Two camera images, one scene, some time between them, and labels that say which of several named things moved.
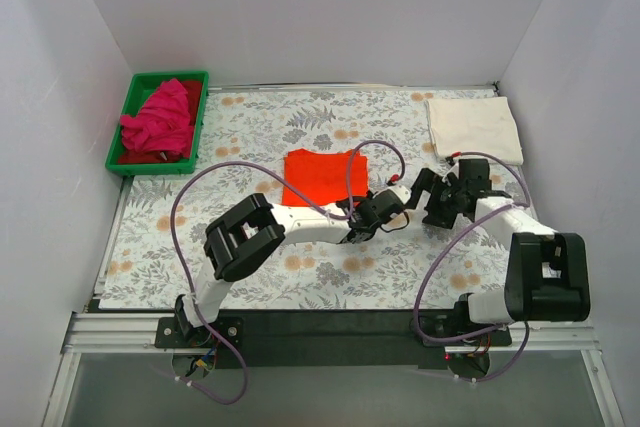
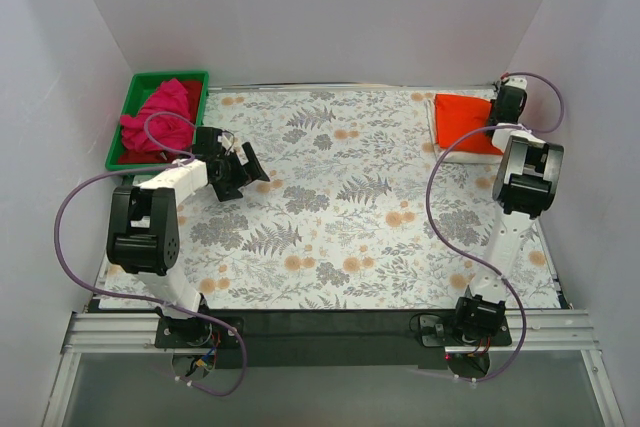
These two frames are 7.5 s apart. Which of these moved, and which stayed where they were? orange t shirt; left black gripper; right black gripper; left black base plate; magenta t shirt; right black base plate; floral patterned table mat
Moved: orange t shirt; left black gripper; right black gripper
Stayed: right black base plate; magenta t shirt; left black base plate; floral patterned table mat
